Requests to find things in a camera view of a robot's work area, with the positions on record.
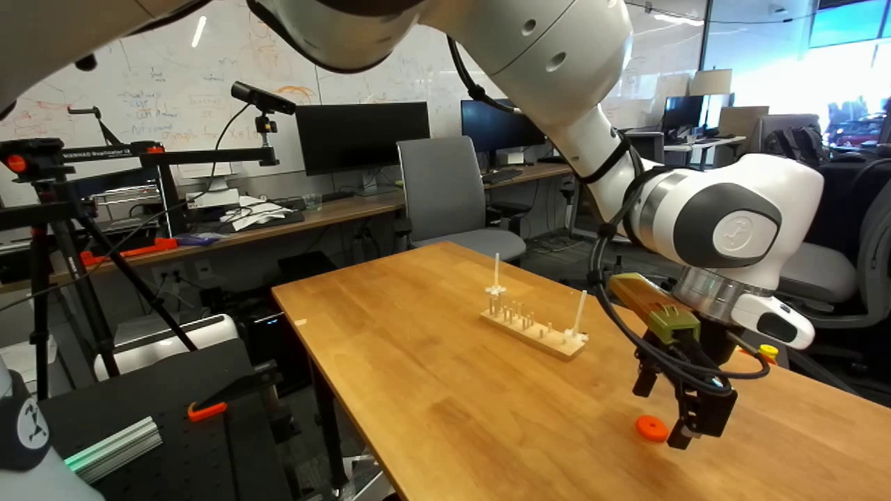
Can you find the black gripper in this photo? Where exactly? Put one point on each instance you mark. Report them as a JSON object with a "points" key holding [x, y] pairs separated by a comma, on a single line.
{"points": [[700, 372]]}

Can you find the small yellow peg toy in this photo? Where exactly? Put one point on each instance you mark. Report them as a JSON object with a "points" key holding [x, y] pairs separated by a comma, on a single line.
{"points": [[768, 353]]}

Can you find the aluminium bar with green light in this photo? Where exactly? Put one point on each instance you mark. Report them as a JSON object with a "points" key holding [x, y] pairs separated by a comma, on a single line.
{"points": [[106, 449]]}

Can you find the white papers pile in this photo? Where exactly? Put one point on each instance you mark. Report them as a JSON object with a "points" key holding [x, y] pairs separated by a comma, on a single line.
{"points": [[245, 212]]}

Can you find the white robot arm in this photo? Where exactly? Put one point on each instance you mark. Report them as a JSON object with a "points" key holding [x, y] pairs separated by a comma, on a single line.
{"points": [[557, 56]]}

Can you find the beige lamp shade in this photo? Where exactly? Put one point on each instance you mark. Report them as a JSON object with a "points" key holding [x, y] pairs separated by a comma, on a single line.
{"points": [[711, 81]]}

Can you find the wide black monitor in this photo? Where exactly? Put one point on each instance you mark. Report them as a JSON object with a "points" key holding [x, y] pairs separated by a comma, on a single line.
{"points": [[363, 137]]}

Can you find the thin clear plastic rod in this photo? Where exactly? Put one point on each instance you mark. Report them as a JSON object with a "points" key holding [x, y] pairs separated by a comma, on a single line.
{"points": [[579, 312]]}

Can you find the long wooden desk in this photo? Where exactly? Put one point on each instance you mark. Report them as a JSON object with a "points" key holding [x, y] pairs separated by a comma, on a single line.
{"points": [[352, 211]]}

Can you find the small black monitor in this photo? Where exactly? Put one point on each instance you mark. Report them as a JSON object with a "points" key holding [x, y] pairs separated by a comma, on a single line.
{"points": [[496, 126]]}

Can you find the black office chair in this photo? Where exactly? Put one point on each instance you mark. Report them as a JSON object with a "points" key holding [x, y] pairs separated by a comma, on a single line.
{"points": [[645, 145]]}

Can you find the grey office chair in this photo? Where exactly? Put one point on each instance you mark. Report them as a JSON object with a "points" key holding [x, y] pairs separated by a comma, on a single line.
{"points": [[454, 200], [817, 275]]}

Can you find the orange tool on desk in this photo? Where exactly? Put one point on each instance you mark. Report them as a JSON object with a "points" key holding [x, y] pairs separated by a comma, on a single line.
{"points": [[128, 251]]}

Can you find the wooden peg stand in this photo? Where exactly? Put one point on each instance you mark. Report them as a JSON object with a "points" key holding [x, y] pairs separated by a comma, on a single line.
{"points": [[532, 332]]}

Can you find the black camera on boom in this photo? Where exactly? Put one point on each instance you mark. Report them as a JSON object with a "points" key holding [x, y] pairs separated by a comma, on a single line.
{"points": [[263, 95]]}

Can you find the black side cart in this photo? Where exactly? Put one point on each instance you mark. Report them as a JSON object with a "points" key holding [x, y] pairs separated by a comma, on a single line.
{"points": [[184, 454]]}

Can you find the black cap with white logo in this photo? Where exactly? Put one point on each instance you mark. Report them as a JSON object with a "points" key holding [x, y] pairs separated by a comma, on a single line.
{"points": [[17, 426]]}

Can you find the orange disc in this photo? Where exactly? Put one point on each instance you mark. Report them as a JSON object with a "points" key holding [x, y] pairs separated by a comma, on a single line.
{"points": [[652, 426]]}

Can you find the black tripod with boom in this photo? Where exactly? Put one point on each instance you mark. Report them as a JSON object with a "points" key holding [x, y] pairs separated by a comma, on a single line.
{"points": [[71, 241]]}

